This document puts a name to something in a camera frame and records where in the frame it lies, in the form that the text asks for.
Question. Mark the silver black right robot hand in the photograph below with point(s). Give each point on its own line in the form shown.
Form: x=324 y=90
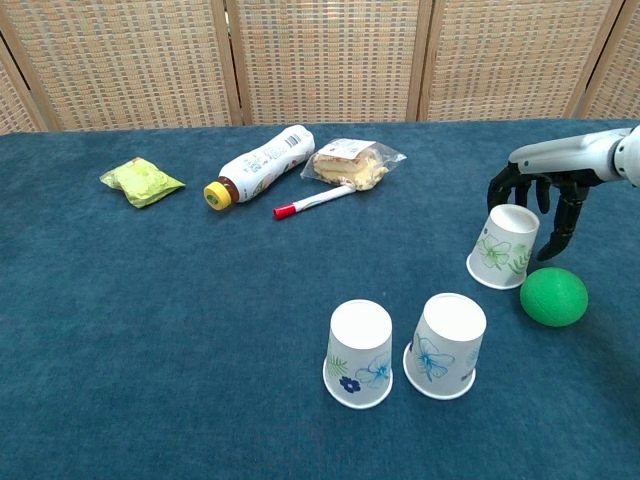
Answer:
x=565 y=157

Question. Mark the paper cup with navy flower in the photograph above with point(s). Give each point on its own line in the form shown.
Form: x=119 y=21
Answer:
x=357 y=357

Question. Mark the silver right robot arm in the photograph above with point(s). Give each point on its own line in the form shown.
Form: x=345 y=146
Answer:
x=631 y=157

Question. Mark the paper cup with green flower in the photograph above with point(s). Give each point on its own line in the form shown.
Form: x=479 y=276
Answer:
x=502 y=247

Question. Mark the paper cup with blue flower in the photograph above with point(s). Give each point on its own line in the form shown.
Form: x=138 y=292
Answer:
x=447 y=345

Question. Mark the woven folding screen panel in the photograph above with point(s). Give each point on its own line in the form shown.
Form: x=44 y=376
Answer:
x=510 y=60
x=130 y=60
x=620 y=85
x=327 y=60
x=12 y=107

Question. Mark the green ball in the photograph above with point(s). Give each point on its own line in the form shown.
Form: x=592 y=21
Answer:
x=554 y=297

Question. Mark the bread in clear plastic bag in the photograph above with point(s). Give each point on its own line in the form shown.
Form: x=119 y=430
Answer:
x=345 y=167

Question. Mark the white marker with red cap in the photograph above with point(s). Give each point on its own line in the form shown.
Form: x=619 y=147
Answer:
x=312 y=201

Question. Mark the white bottle with yellow cap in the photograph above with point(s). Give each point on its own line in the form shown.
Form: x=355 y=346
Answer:
x=265 y=162

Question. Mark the blue tablecloth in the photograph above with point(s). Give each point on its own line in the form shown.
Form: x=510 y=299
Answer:
x=200 y=325

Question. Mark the green snack packet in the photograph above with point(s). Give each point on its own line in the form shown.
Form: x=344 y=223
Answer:
x=142 y=182

